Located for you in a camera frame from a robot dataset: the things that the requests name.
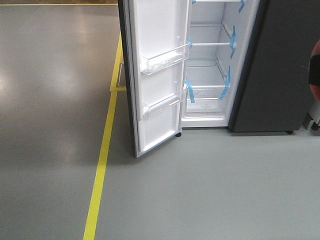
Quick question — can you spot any clear lower door bin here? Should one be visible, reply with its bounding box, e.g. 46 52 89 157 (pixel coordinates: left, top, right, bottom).
142 87 187 119

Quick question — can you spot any blue tape strip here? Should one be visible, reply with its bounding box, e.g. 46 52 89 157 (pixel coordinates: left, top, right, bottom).
219 65 231 100
185 78 195 104
238 0 246 14
229 25 237 59

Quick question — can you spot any dark grey fridge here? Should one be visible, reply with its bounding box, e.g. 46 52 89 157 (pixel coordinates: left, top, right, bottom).
181 0 320 133

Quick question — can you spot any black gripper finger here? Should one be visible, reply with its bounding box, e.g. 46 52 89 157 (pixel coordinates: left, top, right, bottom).
308 54 320 87

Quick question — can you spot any red yellow apple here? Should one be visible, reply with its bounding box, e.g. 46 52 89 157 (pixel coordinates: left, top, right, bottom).
308 40 320 101

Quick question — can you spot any clear door bin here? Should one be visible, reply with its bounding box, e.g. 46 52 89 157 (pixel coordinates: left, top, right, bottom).
142 87 187 119
140 43 190 76

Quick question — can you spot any clear middle door bin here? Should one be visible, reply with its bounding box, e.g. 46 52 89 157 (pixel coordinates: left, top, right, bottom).
140 43 190 76

